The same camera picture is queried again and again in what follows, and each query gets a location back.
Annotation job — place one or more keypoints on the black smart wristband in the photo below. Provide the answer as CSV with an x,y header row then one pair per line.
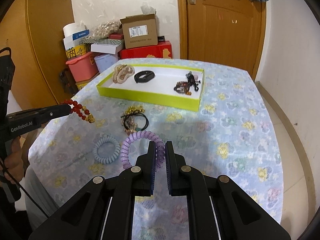
x,y
144,76

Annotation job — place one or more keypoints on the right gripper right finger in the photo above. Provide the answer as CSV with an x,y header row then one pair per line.
x,y
217,207

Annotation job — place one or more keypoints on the red gift box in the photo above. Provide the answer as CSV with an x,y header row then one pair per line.
x,y
162,50

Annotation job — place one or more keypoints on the bag of wooden beads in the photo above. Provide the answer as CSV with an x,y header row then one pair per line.
x,y
103,30

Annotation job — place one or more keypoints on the pink plastic storage bin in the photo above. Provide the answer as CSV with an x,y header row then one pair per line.
x,y
84,67

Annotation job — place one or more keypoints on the open cardboard box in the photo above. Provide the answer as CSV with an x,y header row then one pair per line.
x,y
139,31

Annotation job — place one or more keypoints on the brown wooden door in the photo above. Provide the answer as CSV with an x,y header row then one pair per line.
x,y
228,32

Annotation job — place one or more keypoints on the white flat box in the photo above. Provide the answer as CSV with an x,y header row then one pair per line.
x,y
106,48

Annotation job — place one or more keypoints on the white blue carton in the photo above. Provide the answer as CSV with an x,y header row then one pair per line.
x,y
74,33

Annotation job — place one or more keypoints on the lime green shallow box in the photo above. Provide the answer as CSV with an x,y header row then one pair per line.
x,y
159,90

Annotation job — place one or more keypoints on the yellow patterned box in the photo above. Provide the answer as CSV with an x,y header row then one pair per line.
x,y
77,51

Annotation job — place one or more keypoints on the black bow hair clip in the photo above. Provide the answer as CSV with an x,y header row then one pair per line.
x,y
193,81

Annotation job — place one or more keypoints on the blue floral tablecloth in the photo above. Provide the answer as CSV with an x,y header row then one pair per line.
x,y
230,135

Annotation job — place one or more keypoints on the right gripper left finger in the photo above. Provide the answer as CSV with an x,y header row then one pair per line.
x,y
103,208

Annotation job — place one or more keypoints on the person left hand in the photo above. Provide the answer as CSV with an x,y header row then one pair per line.
x,y
14,162

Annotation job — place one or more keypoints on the light blue fabric bin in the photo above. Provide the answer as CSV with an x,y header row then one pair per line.
x,y
105,61

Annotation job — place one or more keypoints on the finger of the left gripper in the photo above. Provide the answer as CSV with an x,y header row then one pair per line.
x,y
39,115

